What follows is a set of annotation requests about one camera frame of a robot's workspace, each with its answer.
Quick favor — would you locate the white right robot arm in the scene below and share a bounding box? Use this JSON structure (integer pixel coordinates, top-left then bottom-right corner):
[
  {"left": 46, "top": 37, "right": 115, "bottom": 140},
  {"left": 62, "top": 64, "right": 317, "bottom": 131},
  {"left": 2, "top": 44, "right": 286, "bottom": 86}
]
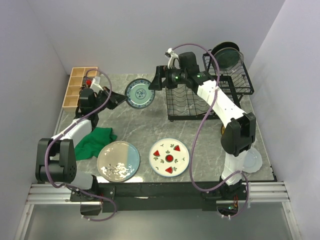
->
[{"left": 148, "top": 48, "right": 256, "bottom": 200}]

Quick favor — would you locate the clear glass plate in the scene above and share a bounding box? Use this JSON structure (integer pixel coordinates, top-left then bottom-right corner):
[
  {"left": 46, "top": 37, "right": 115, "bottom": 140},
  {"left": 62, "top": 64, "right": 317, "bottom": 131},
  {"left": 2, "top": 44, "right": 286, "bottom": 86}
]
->
[{"left": 224, "top": 50, "right": 244, "bottom": 74}]

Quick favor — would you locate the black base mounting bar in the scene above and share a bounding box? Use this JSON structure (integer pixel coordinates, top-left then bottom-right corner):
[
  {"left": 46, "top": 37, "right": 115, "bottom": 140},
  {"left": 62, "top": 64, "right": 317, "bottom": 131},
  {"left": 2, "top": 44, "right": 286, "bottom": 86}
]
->
[{"left": 70, "top": 182, "right": 247, "bottom": 216}]

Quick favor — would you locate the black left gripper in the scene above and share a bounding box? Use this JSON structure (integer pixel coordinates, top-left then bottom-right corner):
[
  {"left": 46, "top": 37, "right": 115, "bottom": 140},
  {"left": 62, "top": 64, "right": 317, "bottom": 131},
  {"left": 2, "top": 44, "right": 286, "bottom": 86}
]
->
[{"left": 93, "top": 86, "right": 129, "bottom": 114}]

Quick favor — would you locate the black wire dish rack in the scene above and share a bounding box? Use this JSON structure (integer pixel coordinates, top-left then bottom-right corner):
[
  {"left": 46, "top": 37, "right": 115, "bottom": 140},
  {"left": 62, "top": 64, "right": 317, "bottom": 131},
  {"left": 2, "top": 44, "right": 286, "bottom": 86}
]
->
[{"left": 162, "top": 44, "right": 254, "bottom": 121}]

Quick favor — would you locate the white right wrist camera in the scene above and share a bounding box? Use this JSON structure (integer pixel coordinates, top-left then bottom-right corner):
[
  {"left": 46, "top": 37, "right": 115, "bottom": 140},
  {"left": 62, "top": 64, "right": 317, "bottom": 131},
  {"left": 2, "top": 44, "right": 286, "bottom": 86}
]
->
[{"left": 165, "top": 48, "right": 180, "bottom": 69}]

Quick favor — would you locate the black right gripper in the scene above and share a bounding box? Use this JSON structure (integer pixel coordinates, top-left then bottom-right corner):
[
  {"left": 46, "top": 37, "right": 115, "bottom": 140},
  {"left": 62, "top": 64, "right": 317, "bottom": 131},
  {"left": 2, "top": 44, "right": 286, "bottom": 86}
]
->
[{"left": 148, "top": 66, "right": 187, "bottom": 91}]

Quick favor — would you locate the black ceramic plate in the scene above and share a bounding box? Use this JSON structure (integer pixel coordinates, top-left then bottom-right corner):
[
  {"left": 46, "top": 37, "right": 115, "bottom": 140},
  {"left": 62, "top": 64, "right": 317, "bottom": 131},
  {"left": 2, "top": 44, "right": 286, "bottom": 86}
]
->
[{"left": 211, "top": 41, "right": 240, "bottom": 55}]

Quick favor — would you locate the watermelon pattern white plate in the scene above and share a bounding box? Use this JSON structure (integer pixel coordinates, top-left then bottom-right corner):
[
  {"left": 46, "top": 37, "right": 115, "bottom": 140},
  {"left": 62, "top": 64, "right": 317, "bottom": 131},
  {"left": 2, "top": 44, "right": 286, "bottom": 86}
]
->
[{"left": 148, "top": 138, "right": 190, "bottom": 178}]

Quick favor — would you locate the pale blue scalloped plate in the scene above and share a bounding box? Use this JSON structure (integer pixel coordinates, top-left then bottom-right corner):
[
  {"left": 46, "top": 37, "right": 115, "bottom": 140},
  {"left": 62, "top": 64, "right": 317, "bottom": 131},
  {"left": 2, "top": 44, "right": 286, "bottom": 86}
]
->
[{"left": 242, "top": 147, "right": 263, "bottom": 173}]

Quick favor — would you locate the beige and blue plate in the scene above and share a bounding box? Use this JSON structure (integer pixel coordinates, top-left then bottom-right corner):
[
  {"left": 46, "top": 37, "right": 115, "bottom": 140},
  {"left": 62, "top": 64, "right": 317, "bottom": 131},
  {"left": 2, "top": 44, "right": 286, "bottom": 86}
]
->
[{"left": 97, "top": 141, "right": 140, "bottom": 183}]

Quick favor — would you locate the green cloth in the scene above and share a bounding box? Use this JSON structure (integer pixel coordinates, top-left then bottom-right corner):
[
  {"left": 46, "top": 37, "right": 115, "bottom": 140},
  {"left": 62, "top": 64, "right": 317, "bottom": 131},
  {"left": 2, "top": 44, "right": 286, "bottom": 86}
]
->
[{"left": 74, "top": 127, "right": 118, "bottom": 161}]

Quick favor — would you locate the yellow patterned glass plate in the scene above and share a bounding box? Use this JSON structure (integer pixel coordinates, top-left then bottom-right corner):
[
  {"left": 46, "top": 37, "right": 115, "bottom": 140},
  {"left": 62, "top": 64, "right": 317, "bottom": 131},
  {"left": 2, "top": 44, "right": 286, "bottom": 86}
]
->
[{"left": 220, "top": 125, "right": 225, "bottom": 136}]

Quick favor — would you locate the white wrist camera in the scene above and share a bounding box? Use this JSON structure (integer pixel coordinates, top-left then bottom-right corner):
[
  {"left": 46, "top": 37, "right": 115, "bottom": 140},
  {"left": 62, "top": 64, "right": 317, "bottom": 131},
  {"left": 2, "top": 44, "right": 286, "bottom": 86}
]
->
[
  {"left": 165, "top": 48, "right": 180, "bottom": 69},
  {"left": 84, "top": 76, "right": 103, "bottom": 93}
]

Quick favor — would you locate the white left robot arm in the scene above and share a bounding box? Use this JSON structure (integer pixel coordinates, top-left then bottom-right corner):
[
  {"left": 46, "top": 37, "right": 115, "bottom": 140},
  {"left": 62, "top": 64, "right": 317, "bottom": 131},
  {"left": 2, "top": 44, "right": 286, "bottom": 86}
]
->
[{"left": 35, "top": 86, "right": 127, "bottom": 201}]

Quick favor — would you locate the light blue patterned plate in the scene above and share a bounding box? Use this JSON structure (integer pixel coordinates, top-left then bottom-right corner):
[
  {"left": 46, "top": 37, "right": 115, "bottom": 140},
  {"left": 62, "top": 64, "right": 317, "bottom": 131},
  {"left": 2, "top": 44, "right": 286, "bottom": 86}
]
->
[{"left": 124, "top": 78, "right": 156, "bottom": 109}]

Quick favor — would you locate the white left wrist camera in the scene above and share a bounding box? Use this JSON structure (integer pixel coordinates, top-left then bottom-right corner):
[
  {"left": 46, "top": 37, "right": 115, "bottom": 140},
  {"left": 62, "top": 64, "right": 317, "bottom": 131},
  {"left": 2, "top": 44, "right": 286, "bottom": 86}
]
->
[{"left": 84, "top": 76, "right": 103, "bottom": 93}]

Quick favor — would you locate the wooden compartment box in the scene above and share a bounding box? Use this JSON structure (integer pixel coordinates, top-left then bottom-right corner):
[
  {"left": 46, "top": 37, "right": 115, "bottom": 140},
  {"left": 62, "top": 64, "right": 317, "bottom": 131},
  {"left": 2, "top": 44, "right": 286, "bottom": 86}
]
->
[{"left": 62, "top": 66, "right": 98, "bottom": 113}]

